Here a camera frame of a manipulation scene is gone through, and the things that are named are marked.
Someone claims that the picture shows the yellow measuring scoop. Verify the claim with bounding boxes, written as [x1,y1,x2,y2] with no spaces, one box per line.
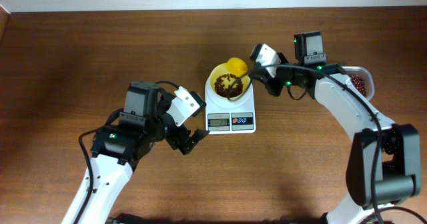
[226,57,248,77]

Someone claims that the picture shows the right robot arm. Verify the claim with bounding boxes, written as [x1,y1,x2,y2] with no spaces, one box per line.
[248,31,422,224]

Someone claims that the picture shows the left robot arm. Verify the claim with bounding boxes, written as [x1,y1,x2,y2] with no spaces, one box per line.
[63,81,209,223]

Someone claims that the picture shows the white digital kitchen scale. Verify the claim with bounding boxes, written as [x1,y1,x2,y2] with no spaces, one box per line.
[205,77,256,135]

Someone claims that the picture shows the yellow plastic bowl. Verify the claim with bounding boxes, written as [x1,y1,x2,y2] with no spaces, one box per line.
[208,63,250,101]

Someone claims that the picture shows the red beans in bowl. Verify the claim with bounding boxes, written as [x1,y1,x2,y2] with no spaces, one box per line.
[214,73,244,98]

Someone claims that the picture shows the red beans in container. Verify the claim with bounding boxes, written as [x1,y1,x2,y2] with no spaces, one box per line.
[350,75,367,97]

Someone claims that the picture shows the clear plastic container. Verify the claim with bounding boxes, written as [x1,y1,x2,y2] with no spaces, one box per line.
[344,66,375,100]

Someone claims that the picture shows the left black cable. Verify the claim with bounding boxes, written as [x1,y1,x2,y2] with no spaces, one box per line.
[72,80,181,224]

